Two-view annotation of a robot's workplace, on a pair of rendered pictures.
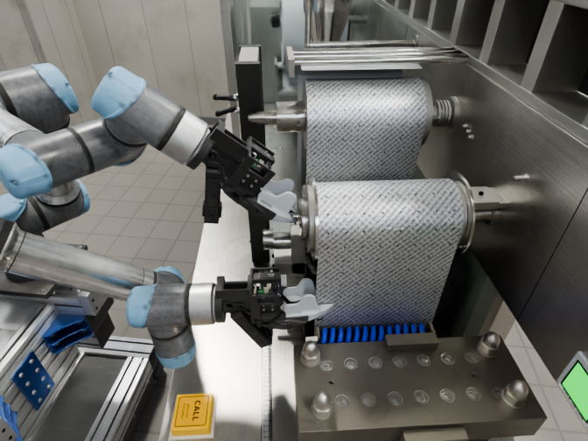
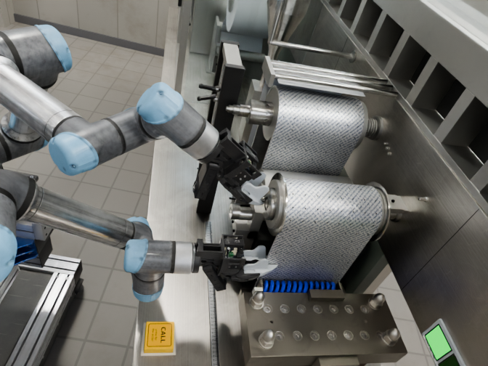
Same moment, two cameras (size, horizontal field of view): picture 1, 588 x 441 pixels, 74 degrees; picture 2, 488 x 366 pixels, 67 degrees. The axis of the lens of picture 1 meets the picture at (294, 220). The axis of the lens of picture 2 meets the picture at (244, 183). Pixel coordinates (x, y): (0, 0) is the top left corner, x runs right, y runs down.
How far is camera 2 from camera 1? 0.28 m
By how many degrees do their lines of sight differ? 12
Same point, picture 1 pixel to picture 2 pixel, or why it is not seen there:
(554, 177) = (445, 206)
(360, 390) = (292, 329)
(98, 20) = not seen: outside the picture
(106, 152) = (135, 141)
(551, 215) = (438, 230)
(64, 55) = not seen: outside the picture
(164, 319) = (155, 269)
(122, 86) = (169, 103)
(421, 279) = (341, 254)
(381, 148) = (324, 149)
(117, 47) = not seen: outside the picture
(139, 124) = (174, 131)
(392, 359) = (312, 307)
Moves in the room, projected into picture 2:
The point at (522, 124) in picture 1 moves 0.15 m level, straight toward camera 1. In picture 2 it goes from (430, 163) to (423, 199)
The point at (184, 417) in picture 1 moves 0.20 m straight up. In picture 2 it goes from (154, 340) to (159, 298)
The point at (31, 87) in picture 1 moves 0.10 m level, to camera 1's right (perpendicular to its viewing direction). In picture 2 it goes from (38, 50) to (84, 58)
